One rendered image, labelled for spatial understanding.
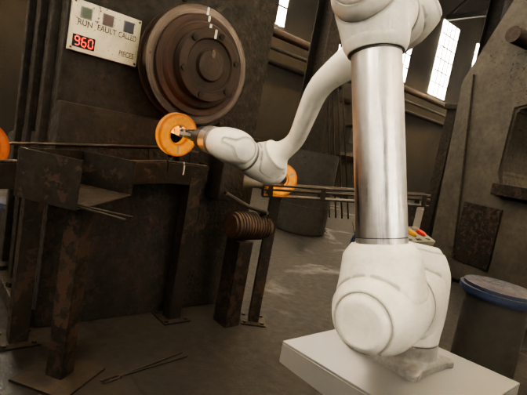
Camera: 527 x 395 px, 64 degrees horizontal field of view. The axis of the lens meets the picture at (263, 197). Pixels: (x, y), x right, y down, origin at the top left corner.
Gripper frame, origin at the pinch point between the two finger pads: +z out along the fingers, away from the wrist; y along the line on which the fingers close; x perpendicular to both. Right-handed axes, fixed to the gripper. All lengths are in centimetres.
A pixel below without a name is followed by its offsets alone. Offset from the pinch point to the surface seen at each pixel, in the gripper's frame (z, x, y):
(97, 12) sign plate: 35, 36, -22
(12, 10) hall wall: 635, 99, 44
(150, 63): 20.9, 21.9, -4.9
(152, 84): 20.5, 14.4, -2.7
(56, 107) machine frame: 34.5, -1.7, -31.7
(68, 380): -15, -83, -30
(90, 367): -10, -83, -22
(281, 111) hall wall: 633, 55, 615
